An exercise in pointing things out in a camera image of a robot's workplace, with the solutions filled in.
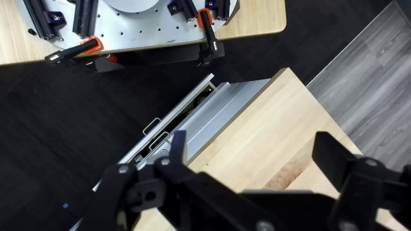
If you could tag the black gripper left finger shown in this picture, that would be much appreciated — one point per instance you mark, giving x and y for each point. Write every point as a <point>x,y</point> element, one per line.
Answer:
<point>123,197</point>

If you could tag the grey round robot base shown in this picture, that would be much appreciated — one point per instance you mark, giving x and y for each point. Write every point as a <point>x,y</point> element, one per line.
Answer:
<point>129,4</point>

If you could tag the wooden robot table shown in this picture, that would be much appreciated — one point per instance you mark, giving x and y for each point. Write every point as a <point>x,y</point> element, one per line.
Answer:
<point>260,17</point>

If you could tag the white drawer holding dark tools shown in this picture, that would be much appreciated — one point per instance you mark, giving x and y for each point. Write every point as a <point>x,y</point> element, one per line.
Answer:
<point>179,107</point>

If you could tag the black aluminium bracket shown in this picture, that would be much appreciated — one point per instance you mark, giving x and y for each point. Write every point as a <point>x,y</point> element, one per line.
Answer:
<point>182,8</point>
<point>218,8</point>
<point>45,19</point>
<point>84,17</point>

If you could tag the black and orange bar clamp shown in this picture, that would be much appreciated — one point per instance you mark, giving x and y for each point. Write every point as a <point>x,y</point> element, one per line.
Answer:
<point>209,36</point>
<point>77,48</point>

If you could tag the white cabinet with wooden top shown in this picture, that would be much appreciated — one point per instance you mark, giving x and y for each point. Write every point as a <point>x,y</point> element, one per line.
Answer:
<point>264,141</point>

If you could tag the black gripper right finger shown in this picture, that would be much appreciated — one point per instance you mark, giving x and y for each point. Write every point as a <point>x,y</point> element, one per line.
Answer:
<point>363,188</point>

